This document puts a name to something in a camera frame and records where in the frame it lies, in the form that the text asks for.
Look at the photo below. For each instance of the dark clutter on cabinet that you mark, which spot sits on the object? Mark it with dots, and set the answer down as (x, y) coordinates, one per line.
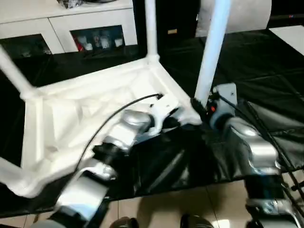
(71, 3)

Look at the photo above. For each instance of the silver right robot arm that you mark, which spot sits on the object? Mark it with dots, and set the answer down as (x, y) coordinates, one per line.
(261, 152)

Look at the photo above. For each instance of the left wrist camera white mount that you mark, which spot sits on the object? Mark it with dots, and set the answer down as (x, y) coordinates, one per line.
(164, 104)

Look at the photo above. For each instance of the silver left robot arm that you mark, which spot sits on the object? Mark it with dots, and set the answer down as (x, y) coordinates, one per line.
(133, 121)

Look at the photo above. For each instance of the white plastic table top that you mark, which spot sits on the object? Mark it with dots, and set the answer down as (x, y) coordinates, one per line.
(83, 95)

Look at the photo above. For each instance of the white flat board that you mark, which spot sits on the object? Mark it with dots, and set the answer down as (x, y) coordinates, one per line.
(289, 38)

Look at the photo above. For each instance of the white glass-door cabinet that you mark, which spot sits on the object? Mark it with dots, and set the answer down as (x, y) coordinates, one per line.
(59, 26)

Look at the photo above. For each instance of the dark robot lower body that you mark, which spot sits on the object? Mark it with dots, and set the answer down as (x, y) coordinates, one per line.
(124, 223)

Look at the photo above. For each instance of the black cabinet with yellow label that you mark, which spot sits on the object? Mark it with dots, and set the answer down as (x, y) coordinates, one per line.
(178, 19)

